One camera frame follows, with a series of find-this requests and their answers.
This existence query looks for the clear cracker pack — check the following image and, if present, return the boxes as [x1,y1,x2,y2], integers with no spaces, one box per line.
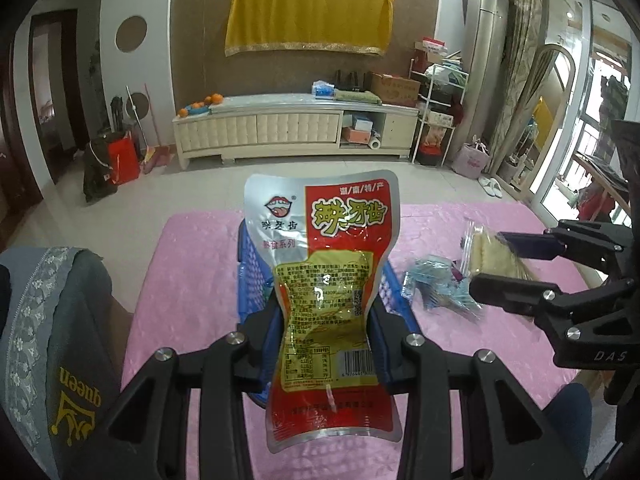
[460,219,537,281]

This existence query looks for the large light blue snack bag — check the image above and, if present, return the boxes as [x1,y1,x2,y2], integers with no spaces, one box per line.
[400,255,483,318]

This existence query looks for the blue plastic basket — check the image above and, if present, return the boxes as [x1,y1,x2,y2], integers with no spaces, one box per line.
[235,216,422,409]

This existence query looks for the red yellow snack pouch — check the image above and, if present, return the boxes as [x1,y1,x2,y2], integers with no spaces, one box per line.
[244,170,400,453]

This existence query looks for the wooden clothes rack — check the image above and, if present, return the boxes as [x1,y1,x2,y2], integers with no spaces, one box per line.
[572,152,631,222]

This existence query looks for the white slippers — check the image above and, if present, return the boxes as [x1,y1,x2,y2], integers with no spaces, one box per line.
[477,176,503,200]

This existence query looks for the grey embroidered cushion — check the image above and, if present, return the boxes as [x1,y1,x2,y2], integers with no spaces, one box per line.
[1,247,120,479]

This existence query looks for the pink quilted table cover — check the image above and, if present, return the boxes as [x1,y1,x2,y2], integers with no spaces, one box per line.
[120,201,591,480]

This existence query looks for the pink shopping bag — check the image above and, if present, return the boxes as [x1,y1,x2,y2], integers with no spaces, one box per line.
[451,142,490,180]

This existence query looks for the white metal shelf rack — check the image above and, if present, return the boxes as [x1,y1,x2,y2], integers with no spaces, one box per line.
[409,54,469,166]

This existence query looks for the cardboard box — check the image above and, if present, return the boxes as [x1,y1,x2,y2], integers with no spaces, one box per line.
[370,73,421,107]

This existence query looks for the white air conditioner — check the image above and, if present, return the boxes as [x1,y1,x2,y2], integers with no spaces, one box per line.
[447,0,509,160]

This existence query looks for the green folded cloth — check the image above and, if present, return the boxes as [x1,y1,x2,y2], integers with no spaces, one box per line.
[334,89,382,105]

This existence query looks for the red bag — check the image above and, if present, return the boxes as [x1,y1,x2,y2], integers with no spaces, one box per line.
[107,136,140,185]

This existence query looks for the tissue pack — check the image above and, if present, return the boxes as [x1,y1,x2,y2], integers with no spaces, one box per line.
[311,80,335,99]

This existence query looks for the cream TV cabinet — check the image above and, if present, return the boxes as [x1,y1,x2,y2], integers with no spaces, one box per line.
[172,93,419,168]

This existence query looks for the oranges on cabinet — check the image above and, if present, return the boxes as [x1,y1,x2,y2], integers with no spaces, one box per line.
[178,93,224,118]

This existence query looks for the yellow cloth cover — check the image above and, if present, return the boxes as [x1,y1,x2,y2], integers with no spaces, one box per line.
[224,0,394,56]

